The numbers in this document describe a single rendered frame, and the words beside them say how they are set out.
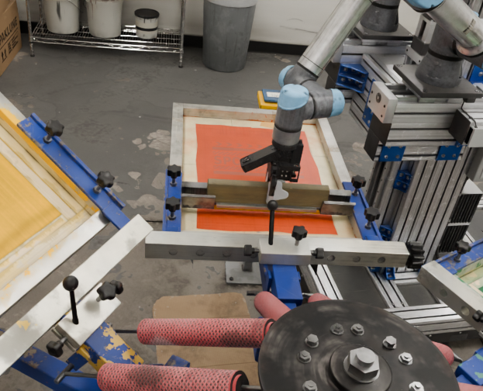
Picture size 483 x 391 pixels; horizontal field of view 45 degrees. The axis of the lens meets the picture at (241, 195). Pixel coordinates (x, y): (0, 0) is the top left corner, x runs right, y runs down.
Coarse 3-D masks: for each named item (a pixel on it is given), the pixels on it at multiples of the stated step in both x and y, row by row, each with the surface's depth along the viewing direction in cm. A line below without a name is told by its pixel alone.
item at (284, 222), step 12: (252, 132) 212; (264, 132) 213; (264, 144) 205; (312, 168) 196; (264, 180) 187; (300, 180) 189; (312, 180) 190; (276, 216) 172; (288, 216) 172; (300, 216) 173; (312, 216) 174; (324, 216) 174; (276, 228) 167; (288, 228) 168; (312, 228) 169; (324, 228) 170
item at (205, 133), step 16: (208, 128) 210; (224, 128) 212; (240, 128) 213; (208, 144) 201; (208, 160) 193; (208, 176) 185; (224, 176) 186; (240, 176) 187; (208, 224) 165; (224, 224) 166; (240, 224) 167; (256, 224) 168
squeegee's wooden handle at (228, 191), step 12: (216, 180) 165; (228, 180) 166; (240, 180) 166; (216, 192) 165; (228, 192) 166; (240, 192) 166; (252, 192) 166; (264, 192) 167; (288, 192) 167; (300, 192) 167; (312, 192) 168; (324, 192) 168; (264, 204) 169; (288, 204) 170; (300, 204) 170; (312, 204) 170
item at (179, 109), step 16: (176, 112) 210; (192, 112) 215; (208, 112) 215; (224, 112) 216; (240, 112) 216; (256, 112) 217; (272, 112) 218; (176, 128) 200; (320, 128) 214; (176, 144) 192; (336, 144) 204; (176, 160) 184; (336, 160) 196; (336, 176) 190; (352, 224) 171
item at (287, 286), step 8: (272, 272) 141; (280, 272) 139; (288, 272) 140; (296, 272) 140; (272, 280) 140; (280, 280) 137; (288, 280) 138; (296, 280) 138; (272, 288) 139; (280, 288) 135; (288, 288) 135; (296, 288) 136; (280, 296) 133; (288, 296) 133; (296, 296) 133; (296, 304) 134
